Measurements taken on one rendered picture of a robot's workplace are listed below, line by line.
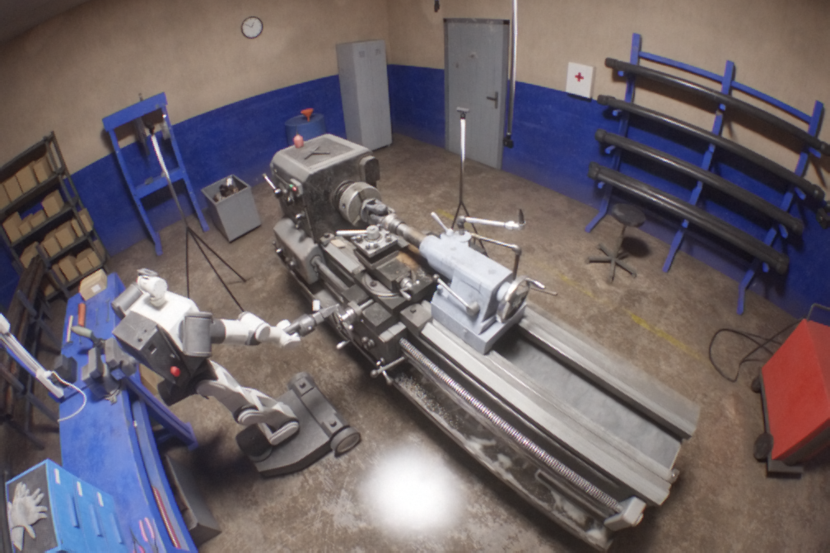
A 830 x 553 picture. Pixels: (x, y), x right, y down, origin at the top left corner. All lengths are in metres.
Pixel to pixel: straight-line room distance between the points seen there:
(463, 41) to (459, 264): 4.01
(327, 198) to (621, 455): 2.01
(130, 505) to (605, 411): 2.09
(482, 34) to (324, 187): 3.42
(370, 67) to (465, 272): 4.44
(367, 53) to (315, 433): 4.87
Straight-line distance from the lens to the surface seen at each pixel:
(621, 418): 1.69
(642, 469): 1.52
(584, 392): 1.67
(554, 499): 1.81
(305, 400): 2.25
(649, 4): 4.00
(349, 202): 1.93
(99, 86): 5.04
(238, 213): 4.07
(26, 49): 5.34
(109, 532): 1.65
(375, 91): 5.56
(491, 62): 4.77
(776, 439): 3.08
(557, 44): 4.32
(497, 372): 1.50
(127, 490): 1.76
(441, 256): 1.49
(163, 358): 1.31
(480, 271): 1.41
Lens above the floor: 2.10
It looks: 37 degrees down
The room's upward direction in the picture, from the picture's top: 3 degrees counter-clockwise
